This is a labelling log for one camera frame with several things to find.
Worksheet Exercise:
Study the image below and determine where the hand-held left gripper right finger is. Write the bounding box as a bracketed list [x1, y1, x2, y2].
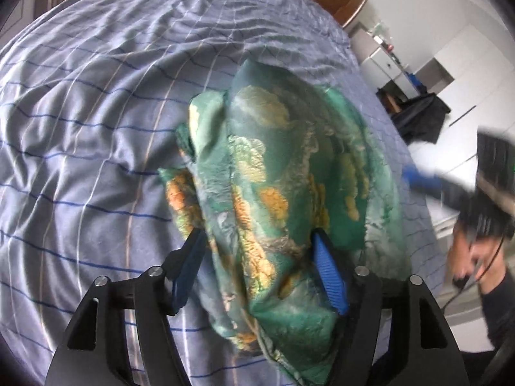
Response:
[311, 229, 471, 386]

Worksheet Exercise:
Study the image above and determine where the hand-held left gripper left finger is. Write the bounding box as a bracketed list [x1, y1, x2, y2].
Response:
[44, 227, 208, 386]

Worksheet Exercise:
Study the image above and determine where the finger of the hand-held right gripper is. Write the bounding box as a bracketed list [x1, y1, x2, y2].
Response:
[402, 164, 444, 201]

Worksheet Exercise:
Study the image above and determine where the green cloud print jacket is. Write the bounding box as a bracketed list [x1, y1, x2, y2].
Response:
[158, 58, 412, 386]

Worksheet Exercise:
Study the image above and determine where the person's right hand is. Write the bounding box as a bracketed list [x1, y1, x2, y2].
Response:
[448, 221, 508, 292]

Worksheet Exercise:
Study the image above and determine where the black coat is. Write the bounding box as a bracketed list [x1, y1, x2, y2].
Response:
[388, 92, 451, 145]

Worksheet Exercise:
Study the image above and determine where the wooden chair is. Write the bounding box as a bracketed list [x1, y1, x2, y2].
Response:
[378, 88, 404, 114]

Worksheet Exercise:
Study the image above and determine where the white wardrobe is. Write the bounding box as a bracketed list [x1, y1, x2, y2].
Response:
[414, 24, 515, 178]

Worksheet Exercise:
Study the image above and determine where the white desk with drawers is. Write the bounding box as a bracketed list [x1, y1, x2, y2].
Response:
[350, 24, 423, 101]

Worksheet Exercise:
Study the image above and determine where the blue plaid bed sheet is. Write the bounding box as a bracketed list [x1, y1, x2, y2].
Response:
[0, 0, 439, 386]

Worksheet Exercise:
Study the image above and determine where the black cable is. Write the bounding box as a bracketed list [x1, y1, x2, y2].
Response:
[443, 233, 506, 311]

